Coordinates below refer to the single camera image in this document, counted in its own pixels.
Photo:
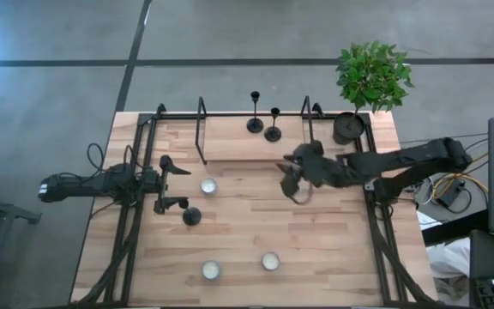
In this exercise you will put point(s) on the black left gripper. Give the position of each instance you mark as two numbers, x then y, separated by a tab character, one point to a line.
152	180

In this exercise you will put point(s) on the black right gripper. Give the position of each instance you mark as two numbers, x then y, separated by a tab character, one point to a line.
315	167

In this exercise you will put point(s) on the short black candlestick holder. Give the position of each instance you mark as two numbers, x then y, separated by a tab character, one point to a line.
272	134
191	216

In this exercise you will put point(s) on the white tealight candle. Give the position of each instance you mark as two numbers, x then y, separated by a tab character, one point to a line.
211	270
209	186

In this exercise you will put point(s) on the tall black candlestick holder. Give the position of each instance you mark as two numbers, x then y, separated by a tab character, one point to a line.
254	125

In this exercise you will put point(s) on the purple candle tin white sticker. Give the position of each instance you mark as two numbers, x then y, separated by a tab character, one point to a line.
270	261

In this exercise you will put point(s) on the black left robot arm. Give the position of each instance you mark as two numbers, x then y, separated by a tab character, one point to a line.
80	186

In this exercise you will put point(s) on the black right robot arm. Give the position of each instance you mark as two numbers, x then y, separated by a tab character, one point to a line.
423	156

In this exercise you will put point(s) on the wooden shelf black metal legs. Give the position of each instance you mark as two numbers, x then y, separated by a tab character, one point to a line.
238	143

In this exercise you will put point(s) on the green potted plant black pot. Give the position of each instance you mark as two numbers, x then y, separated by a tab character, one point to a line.
371	77

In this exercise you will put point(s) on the white paper sheet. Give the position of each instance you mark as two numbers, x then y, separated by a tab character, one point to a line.
428	221

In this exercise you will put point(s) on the black power adapter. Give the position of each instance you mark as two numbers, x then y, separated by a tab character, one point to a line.
450	193

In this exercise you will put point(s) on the white bag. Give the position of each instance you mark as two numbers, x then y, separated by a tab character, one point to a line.
448	262

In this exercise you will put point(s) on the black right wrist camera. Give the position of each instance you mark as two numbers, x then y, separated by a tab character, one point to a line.
290	185

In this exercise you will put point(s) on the black aluminium rig frame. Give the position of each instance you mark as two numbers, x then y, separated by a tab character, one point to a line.
178	115

